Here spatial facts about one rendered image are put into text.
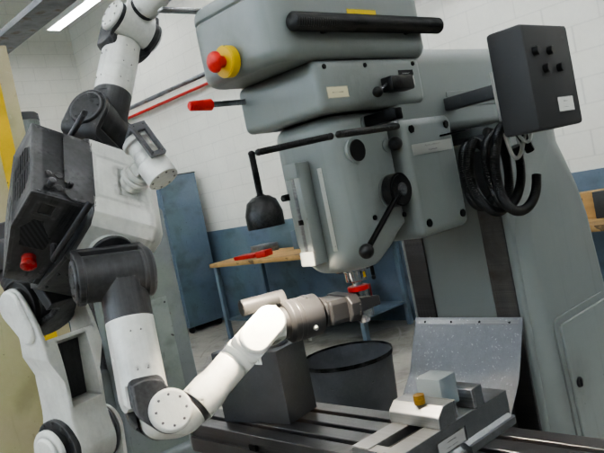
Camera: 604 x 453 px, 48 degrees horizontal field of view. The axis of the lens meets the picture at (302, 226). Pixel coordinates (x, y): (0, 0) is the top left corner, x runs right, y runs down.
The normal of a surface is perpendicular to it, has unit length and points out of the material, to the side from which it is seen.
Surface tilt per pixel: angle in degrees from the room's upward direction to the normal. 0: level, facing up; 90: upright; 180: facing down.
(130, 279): 70
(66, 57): 90
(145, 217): 58
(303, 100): 90
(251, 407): 90
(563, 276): 88
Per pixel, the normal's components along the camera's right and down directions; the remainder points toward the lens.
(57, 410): -0.54, 0.15
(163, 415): 0.36, -0.38
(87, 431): 0.77, -0.29
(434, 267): -0.71, 0.18
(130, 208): 0.59, -0.63
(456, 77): 0.68, -0.10
